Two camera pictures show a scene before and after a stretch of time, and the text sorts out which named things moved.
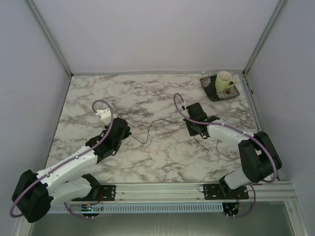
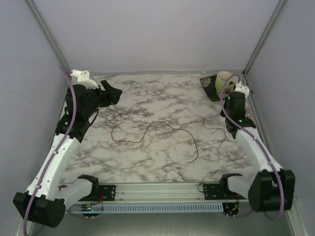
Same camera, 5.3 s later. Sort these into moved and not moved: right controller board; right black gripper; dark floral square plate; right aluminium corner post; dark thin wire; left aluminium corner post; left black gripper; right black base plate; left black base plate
Moved: right black gripper; left black gripper; dark thin wire
Not moved: left aluminium corner post; right controller board; right black base plate; right aluminium corner post; left black base plate; dark floral square plate
